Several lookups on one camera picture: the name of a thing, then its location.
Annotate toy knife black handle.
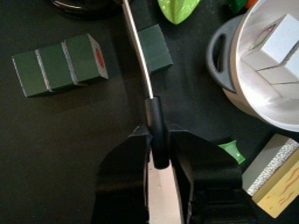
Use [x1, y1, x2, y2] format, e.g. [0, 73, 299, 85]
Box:
[120, 0, 172, 171]

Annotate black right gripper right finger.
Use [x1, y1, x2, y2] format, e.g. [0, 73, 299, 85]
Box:
[166, 122, 259, 224]

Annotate white wooden block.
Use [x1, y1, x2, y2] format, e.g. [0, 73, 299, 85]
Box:
[256, 55, 299, 86]
[240, 50, 282, 72]

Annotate three dark green boxes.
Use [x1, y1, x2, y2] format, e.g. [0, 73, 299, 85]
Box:
[61, 32, 111, 86]

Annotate white wooden block drawn lines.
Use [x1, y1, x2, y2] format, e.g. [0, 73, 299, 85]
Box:
[247, 13, 299, 64]

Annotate green sushi roll slice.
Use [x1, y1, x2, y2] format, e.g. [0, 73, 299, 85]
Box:
[136, 24, 175, 75]
[35, 42, 79, 92]
[11, 50, 52, 98]

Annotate yellow scrubbing sponge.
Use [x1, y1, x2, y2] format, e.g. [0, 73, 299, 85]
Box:
[240, 133, 299, 220]

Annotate orange toy piece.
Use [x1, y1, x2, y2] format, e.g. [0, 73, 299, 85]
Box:
[244, 0, 260, 10]

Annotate light green toy leaf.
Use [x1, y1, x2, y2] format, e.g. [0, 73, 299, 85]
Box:
[156, 0, 202, 25]

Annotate dark green toy piece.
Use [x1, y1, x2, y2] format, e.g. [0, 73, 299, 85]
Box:
[227, 0, 248, 15]

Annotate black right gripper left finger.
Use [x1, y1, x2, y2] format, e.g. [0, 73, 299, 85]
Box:
[89, 125, 154, 224]

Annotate black round dish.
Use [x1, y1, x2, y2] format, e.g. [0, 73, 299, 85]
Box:
[48, 0, 127, 21]

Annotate small green plastic piece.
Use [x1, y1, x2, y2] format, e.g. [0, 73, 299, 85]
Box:
[218, 139, 248, 165]

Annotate silver pot grey handle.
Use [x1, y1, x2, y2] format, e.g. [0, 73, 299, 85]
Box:
[206, 0, 299, 133]

